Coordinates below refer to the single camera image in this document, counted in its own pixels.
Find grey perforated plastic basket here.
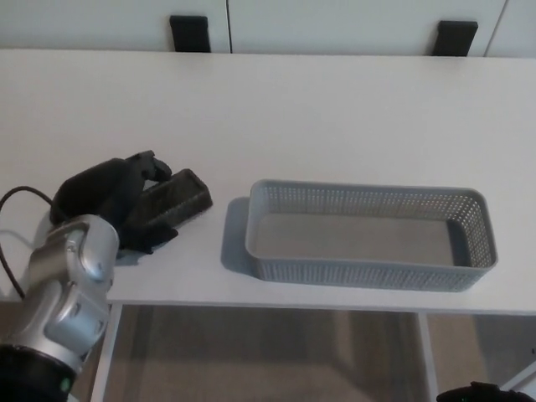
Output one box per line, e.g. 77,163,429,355
244,178,500,293

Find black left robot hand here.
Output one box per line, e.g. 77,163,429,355
49,149,179,255

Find white desk leg frame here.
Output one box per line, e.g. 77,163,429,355
417,312,536,402
90,302,123,402

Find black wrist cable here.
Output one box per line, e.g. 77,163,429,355
0,186,56,299

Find black rectangular bracket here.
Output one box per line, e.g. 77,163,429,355
430,19,480,57
168,14,211,54

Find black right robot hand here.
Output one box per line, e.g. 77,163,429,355
435,380,533,402

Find black whiteboard eraser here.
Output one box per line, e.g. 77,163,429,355
125,167,214,229

